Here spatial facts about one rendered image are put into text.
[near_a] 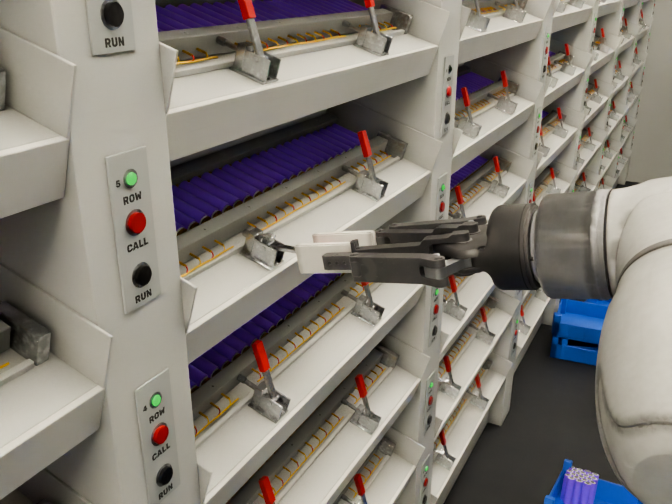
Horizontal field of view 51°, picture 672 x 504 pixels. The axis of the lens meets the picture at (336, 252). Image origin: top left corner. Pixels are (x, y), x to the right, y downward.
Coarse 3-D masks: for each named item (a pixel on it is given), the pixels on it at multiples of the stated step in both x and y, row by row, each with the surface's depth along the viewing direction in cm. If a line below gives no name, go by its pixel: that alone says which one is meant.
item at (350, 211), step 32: (352, 128) 114; (384, 128) 112; (384, 160) 108; (416, 160) 111; (320, 192) 92; (352, 192) 95; (416, 192) 108; (256, 224) 80; (288, 224) 82; (320, 224) 85; (352, 224) 87; (288, 256) 76; (192, 288) 58; (224, 288) 68; (256, 288) 70; (288, 288) 78; (192, 320) 62; (224, 320) 67; (192, 352) 64
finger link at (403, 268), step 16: (352, 256) 63; (368, 256) 62; (384, 256) 61; (400, 256) 60; (416, 256) 60; (432, 256) 59; (368, 272) 62; (384, 272) 62; (400, 272) 61; (416, 272) 60
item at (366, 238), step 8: (328, 232) 72; (336, 232) 71; (344, 232) 71; (352, 232) 70; (360, 232) 69; (368, 232) 69; (320, 240) 72; (328, 240) 71; (336, 240) 71; (344, 240) 70; (360, 240) 70; (368, 240) 69
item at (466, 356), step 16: (496, 304) 188; (512, 304) 188; (480, 320) 182; (496, 320) 185; (464, 336) 172; (480, 336) 174; (496, 336) 178; (448, 352) 163; (464, 352) 168; (480, 352) 170; (448, 368) 151; (464, 368) 162; (480, 368) 170; (448, 384) 152; (464, 384) 157; (448, 400) 151; (448, 416) 147
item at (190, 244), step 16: (384, 144) 109; (336, 160) 97; (352, 160) 99; (304, 176) 89; (320, 176) 91; (336, 176) 96; (272, 192) 83; (288, 192) 84; (304, 192) 89; (240, 208) 77; (256, 208) 78; (272, 208) 82; (208, 224) 73; (224, 224) 74; (240, 224) 76; (272, 224) 80; (192, 240) 69; (208, 240) 72; (224, 240) 75; (192, 256) 69
